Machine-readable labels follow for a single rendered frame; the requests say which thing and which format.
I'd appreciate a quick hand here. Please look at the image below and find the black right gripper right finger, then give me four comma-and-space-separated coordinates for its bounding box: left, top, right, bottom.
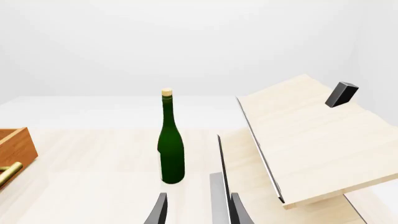
231, 192, 256, 224

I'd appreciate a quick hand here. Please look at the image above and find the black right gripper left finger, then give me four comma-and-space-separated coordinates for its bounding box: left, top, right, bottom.
143, 192, 169, 224

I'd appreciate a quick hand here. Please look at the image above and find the brown wooden drawer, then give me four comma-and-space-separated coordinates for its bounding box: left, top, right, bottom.
0, 126, 39, 191

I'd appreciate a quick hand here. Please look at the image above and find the green wine bottle with cork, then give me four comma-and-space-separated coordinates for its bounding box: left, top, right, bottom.
157, 87, 186, 185

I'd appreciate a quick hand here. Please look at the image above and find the pale wood wine rack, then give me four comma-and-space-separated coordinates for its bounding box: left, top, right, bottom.
209, 73, 398, 224

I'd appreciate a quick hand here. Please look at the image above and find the dark grey block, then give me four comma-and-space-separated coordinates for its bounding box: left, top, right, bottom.
324, 81, 359, 108

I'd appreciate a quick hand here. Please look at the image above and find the brass drawer handle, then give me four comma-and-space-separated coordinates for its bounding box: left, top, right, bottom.
0, 161, 24, 188

